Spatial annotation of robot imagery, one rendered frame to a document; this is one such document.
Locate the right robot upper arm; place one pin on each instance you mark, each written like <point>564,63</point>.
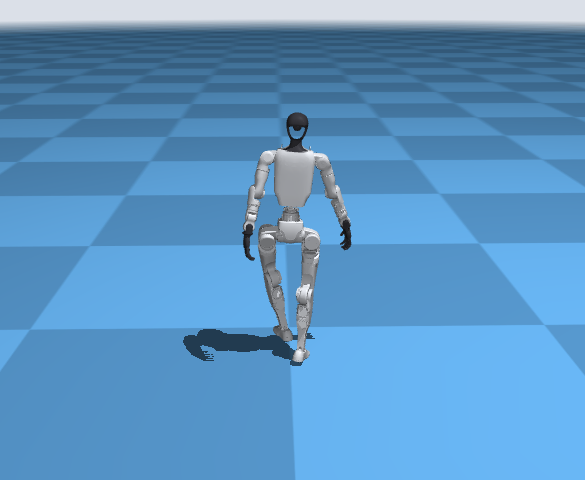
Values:
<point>322,163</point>

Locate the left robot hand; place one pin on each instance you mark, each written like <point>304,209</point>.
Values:
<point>246,240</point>

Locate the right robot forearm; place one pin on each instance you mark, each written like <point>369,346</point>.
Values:
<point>339,208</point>

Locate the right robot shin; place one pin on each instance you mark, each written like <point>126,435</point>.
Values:
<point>303,318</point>

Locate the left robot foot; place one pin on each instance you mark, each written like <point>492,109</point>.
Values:
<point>286,335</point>

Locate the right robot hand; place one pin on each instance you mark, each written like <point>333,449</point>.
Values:
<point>346,231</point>

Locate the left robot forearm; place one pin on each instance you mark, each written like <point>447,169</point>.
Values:
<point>252,208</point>

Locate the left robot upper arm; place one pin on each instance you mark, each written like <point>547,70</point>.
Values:
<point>261,175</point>

